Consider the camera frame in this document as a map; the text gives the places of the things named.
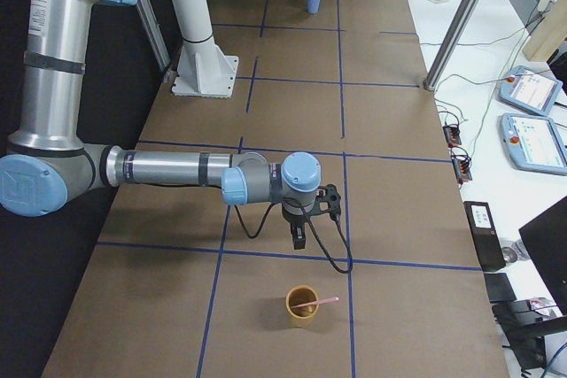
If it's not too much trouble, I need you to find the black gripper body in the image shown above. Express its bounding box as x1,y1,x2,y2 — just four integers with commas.
282,200,307,241

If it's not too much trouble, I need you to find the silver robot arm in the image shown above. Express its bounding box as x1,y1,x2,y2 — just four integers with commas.
1,0,322,249

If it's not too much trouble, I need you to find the yellow cup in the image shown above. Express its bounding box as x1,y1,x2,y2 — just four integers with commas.
285,285,318,328

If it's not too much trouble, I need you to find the pink chopstick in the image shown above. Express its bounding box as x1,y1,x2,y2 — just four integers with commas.
290,296,340,309

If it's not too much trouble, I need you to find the near black connector box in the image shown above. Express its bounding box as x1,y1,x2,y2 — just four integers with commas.
451,154,472,184

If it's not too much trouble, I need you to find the black connector box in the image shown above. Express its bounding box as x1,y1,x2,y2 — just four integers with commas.
451,154,472,184
443,124,462,148

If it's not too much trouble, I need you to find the far black connector box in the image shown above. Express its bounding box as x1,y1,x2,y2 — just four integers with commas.
443,124,462,148

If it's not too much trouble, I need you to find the black box with white label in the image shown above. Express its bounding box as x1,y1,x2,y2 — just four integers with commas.
463,201,506,272

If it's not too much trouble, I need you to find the near teach pendant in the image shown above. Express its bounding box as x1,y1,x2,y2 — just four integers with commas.
500,113,566,176

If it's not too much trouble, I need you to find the teach pendant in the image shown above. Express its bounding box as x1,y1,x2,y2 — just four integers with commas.
500,113,566,176
499,66,563,117

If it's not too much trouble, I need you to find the black monitor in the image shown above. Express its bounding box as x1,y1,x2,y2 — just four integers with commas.
519,201,566,313

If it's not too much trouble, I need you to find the far teach pendant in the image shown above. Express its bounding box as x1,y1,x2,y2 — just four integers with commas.
499,66,563,117

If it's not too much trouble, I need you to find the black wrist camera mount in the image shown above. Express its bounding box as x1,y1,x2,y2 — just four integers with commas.
311,184,342,223

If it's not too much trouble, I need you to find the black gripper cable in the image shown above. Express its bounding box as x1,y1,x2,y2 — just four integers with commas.
233,203,354,274

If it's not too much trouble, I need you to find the white pillar with base plate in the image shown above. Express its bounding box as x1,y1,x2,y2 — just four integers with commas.
172,0,239,98

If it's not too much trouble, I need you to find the aluminium frame post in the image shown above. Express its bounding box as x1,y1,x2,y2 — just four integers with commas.
423,0,479,92

